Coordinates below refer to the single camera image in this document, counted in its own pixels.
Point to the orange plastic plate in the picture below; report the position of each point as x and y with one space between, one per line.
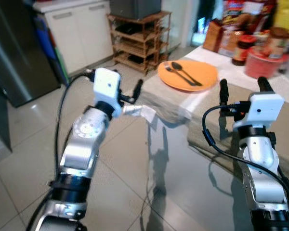
202 72

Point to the metal spoon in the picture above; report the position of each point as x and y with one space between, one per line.
176 66

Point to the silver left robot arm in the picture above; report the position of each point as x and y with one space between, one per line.
84 144

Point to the white table liner sheet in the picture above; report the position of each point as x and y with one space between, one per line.
139 111

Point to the red plastic bowl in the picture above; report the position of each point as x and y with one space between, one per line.
260 67

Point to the beige tablecloth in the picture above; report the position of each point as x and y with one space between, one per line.
192 103

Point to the metal fork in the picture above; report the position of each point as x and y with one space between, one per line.
168 69

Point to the dark jar with red lid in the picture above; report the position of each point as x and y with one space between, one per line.
241 53

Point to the canister with brown lid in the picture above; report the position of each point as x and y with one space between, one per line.
278 45

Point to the white cabinet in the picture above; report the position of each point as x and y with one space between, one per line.
82 33

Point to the brown bread bag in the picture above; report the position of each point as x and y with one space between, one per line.
213 36

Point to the wooden slatted shelf rack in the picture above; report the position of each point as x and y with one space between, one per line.
149 18

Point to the black appliance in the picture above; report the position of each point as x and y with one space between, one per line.
135 7

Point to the yellow package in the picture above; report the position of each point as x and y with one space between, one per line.
286 14

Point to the red printed cereal bag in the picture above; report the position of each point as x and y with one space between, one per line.
236 14

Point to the blue mop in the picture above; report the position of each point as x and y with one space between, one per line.
48 38

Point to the stainless steel refrigerator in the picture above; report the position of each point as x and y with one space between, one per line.
14 48

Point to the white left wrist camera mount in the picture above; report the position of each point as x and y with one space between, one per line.
106 84

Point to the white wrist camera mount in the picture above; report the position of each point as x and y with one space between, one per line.
106 84
260 108

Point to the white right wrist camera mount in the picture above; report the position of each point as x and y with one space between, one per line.
260 108

